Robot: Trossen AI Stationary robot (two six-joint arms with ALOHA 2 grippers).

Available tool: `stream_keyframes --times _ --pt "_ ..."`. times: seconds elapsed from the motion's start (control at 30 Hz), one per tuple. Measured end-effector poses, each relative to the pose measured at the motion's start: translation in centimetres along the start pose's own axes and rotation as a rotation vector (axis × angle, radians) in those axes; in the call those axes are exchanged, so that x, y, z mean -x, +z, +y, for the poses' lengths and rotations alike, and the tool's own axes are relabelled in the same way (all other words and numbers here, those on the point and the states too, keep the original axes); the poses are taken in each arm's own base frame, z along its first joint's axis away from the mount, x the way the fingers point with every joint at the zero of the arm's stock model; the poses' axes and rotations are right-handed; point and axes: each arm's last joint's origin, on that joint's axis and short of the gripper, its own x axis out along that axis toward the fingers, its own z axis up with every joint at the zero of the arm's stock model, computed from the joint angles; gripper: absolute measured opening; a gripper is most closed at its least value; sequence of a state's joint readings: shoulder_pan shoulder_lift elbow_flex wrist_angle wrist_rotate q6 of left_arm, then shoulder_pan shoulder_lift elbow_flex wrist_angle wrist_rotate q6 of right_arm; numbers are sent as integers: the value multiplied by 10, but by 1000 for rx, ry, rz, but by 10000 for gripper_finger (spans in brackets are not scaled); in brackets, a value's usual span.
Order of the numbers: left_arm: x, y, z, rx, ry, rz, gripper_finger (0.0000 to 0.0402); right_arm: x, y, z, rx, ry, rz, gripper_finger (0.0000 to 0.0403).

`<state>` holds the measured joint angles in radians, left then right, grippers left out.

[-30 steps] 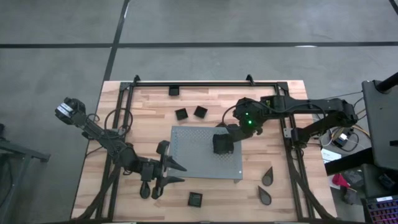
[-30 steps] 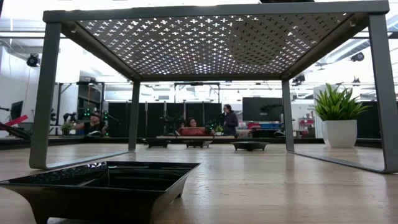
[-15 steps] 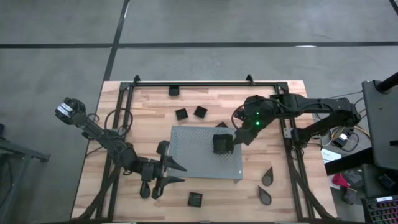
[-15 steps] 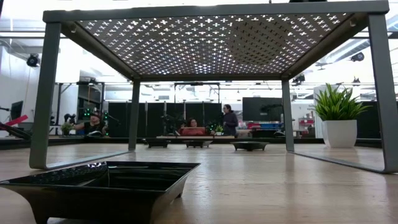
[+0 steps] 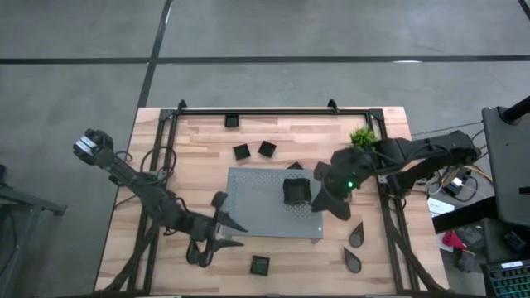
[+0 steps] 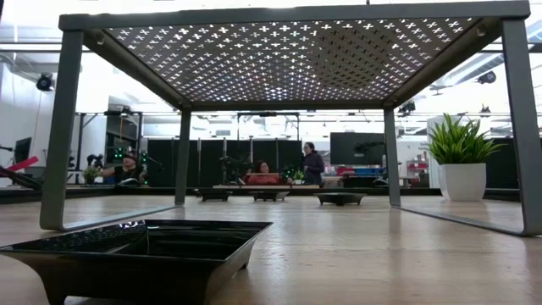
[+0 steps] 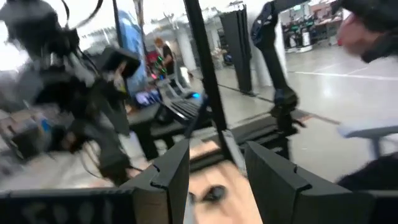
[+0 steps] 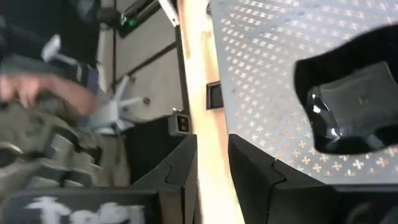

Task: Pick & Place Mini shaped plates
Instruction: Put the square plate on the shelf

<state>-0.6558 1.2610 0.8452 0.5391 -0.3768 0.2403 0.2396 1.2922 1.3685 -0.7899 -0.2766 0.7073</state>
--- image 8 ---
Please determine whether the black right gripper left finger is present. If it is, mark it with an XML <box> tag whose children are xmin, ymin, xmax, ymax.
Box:
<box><xmin>132</xmin><ymin>134</ymin><xmax>202</xmax><ymax>224</ymax></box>

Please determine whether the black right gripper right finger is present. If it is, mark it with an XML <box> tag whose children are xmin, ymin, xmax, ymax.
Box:
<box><xmin>228</xmin><ymin>134</ymin><xmax>338</xmax><ymax>224</ymax></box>

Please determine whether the black square mini plate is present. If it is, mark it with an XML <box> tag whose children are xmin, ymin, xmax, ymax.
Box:
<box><xmin>206</xmin><ymin>80</ymin><xmax>224</xmax><ymax>110</ymax></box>
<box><xmin>294</xmin><ymin>24</ymin><xmax>398</xmax><ymax>156</ymax></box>

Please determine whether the grey office chair white base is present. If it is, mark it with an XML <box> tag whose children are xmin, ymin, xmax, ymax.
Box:
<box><xmin>40</xmin><ymin>34</ymin><xmax>152</xmax><ymax>134</ymax></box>

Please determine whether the grey perforated metal shelf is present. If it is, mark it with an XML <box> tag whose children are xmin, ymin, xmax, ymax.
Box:
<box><xmin>208</xmin><ymin>0</ymin><xmax>398</xmax><ymax>186</ymax></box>

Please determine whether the person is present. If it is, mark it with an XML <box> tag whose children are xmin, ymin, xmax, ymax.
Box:
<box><xmin>0</xmin><ymin>0</ymin><xmax>131</xmax><ymax>195</ymax></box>

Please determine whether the grey table-level camera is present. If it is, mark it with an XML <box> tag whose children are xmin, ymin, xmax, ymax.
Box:
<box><xmin>167</xmin><ymin>108</ymin><xmax>192</xmax><ymax>137</ymax></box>

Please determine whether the black aluminium table frame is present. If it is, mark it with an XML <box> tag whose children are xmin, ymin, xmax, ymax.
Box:
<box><xmin>174</xmin><ymin>24</ymin><xmax>193</xmax><ymax>138</ymax></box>

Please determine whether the white bracket strip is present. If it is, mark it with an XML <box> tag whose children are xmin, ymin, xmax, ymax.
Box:
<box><xmin>157</xmin><ymin>0</ymin><xmax>180</xmax><ymax>27</ymax></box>

